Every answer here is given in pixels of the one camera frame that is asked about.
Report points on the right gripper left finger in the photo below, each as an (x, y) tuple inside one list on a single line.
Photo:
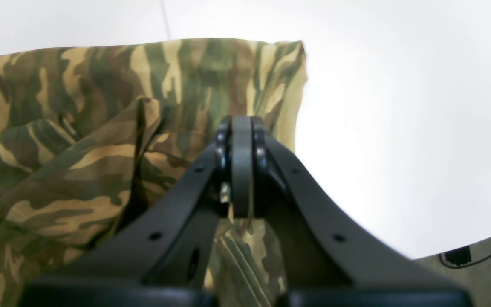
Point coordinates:
[(160, 259)]

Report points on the camouflage t-shirt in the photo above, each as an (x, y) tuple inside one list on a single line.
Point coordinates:
[(91, 137)]

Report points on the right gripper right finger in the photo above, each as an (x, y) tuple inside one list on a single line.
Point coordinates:
[(329, 260)]

